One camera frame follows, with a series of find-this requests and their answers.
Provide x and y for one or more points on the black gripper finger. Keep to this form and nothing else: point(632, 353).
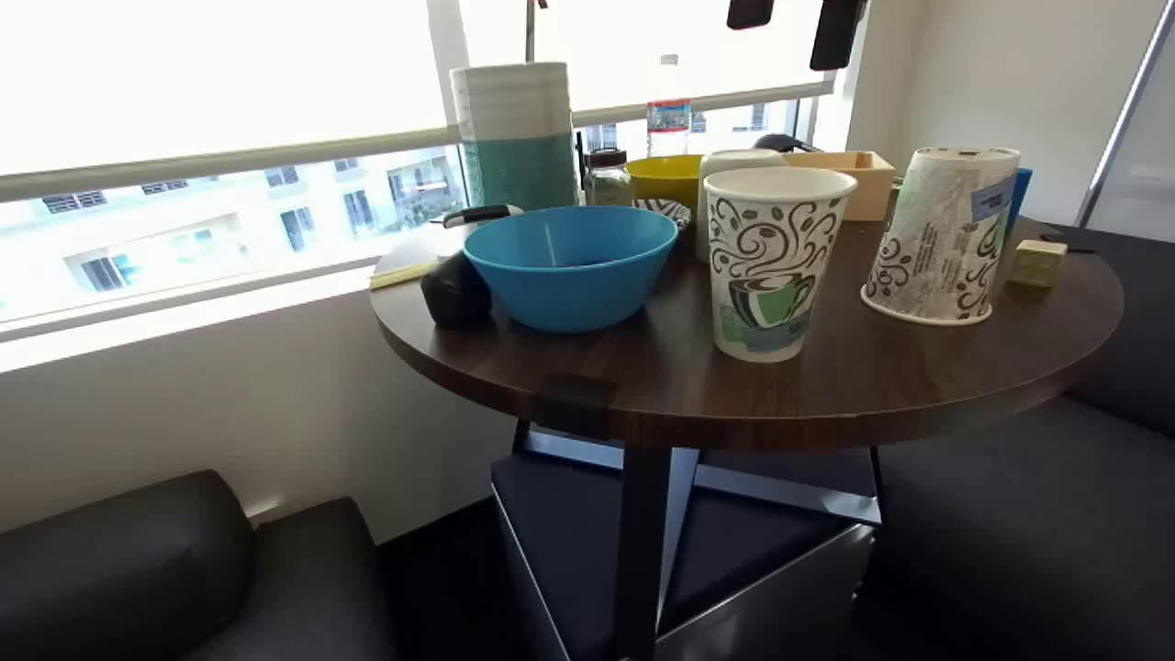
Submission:
point(835, 35)
point(749, 12)

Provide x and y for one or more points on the patterned paper cup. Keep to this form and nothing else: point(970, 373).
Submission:
point(769, 248)
point(944, 239)

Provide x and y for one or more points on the upright patterned paper cup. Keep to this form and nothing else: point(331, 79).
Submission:
point(769, 248)

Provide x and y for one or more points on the wooden box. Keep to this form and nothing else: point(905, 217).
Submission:
point(867, 172)

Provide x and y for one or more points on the yellow bowl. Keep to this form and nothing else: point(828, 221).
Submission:
point(665, 179)

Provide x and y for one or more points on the glass jar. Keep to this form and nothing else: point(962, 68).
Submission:
point(606, 179)

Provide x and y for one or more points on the blue block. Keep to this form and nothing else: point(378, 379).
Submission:
point(1022, 181)

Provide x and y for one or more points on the white and teal canister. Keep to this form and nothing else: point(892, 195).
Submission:
point(515, 135)

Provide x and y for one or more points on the small yellow white cube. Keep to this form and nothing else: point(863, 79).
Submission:
point(1037, 264)

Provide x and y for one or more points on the blue plastic bowl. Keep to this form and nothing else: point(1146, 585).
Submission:
point(571, 270)

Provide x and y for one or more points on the round dark wooden table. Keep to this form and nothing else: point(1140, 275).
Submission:
point(659, 387)

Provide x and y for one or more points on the black round object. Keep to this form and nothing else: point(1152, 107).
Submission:
point(457, 296)

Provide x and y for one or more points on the black sofa right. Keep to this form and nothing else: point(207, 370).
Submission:
point(1050, 534)

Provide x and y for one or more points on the black sofa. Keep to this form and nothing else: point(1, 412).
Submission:
point(179, 574)
point(1050, 534)

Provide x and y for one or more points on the black sofa left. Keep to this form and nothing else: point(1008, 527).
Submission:
point(179, 574)

